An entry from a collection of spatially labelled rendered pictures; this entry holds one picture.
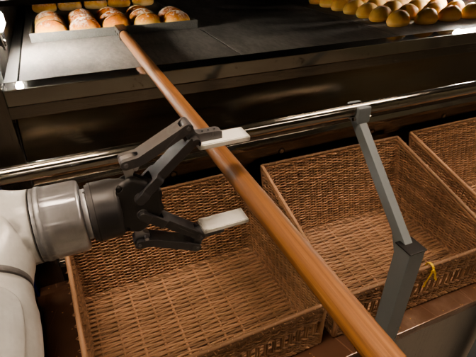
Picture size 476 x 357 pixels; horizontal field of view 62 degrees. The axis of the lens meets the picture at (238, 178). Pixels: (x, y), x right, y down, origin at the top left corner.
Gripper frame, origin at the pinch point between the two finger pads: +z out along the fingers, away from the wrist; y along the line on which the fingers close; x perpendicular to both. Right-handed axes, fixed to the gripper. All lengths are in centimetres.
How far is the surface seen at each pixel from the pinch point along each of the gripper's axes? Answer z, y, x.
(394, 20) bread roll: 92, -1, -72
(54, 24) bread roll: -19, -3, -102
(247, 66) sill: 27, 3, -56
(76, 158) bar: -20.5, 2.0, -18.9
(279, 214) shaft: 0.5, -1.4, 11.2
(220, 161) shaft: -1.0, -0.8, -4.1
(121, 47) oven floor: -2, 1, -83
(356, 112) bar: 35.1, 3.1, -18.2
